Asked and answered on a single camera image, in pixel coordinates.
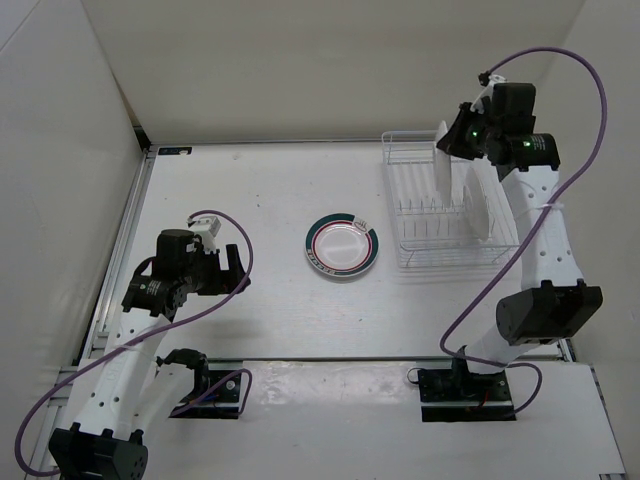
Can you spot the green rimmed plate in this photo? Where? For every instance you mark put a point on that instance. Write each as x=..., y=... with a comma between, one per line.
x=442, y=170
x=341, y=246

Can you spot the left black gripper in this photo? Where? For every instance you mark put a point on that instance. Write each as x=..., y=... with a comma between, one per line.
x=224, y=281

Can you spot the blue table sticker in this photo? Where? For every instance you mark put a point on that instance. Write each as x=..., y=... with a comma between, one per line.
x=175, y=151

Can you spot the white wire dish rack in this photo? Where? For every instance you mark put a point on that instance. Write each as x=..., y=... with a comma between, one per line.
x=427, y=235

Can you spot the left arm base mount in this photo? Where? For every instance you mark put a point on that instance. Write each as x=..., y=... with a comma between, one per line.
x=220, y=392

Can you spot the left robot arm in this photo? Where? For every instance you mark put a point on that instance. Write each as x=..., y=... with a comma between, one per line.
x=137, y=389

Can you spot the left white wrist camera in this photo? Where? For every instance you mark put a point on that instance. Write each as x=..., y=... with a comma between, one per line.
x=207, y=227

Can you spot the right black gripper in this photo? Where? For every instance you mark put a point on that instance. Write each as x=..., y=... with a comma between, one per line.
x=452, y=139

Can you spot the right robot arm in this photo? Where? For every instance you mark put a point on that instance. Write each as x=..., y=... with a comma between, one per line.
x=554, y=301

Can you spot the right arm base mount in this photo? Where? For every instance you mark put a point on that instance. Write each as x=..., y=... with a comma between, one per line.
x=453, y=394

